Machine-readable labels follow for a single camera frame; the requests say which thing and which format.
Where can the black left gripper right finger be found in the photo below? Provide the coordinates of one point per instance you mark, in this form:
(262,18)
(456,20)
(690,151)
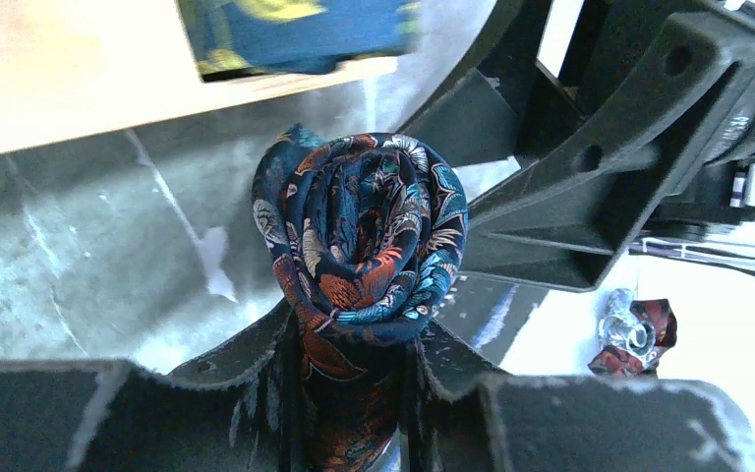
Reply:
(467,414)

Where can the crumpled red silver wrapper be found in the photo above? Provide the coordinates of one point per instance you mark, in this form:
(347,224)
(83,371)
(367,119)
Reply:
(633,335)

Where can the blue rolled tie yellow flowers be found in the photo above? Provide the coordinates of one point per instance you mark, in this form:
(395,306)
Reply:
(237,39)

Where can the navy floral necktie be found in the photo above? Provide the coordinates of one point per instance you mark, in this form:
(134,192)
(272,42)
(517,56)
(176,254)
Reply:
(366,233)

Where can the wooden compartment organizer box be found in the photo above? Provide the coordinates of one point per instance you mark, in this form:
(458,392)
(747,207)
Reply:
(70,69)

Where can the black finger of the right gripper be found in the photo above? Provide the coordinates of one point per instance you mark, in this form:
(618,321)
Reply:
(499,101)

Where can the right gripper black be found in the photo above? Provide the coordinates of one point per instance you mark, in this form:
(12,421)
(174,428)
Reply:
(641,134)

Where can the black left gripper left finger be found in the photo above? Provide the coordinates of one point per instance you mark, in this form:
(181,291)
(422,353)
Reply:
(230,409)

